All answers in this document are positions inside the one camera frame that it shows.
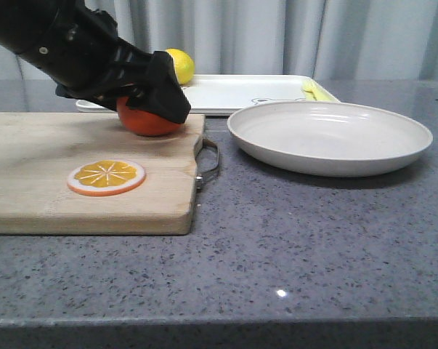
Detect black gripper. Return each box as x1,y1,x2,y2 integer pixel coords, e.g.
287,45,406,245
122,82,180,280
46,1,191,124

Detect orange mandarin fruit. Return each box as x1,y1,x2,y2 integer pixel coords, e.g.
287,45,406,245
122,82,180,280
116,97,181,137

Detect beige round plate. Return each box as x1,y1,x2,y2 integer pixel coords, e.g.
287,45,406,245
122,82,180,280
227,102,433,177

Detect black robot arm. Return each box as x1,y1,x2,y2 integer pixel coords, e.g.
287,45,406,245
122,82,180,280
0,1,191,124

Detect white rectangular tray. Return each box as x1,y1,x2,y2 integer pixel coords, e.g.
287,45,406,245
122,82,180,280
76,73,341,117

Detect yellow lemon front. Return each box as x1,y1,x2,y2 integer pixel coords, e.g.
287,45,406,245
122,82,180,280
166,48,195,85

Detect toy orange slice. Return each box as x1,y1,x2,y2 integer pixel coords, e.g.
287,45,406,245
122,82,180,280
67,159,146,196

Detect wooden cutting board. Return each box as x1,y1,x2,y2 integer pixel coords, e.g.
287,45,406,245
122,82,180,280
0,112,205,235

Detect yellow plastic fork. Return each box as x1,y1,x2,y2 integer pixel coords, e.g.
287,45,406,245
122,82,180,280
301,79,339,103

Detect yellow plastic spoon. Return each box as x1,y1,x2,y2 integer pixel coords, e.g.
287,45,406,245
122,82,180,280
304,90,317,101

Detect grey curtain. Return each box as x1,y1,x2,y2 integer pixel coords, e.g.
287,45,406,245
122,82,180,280
0,0,438,81

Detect metal cutting board handle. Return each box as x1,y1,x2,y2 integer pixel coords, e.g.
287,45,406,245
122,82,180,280
194,137,221,191

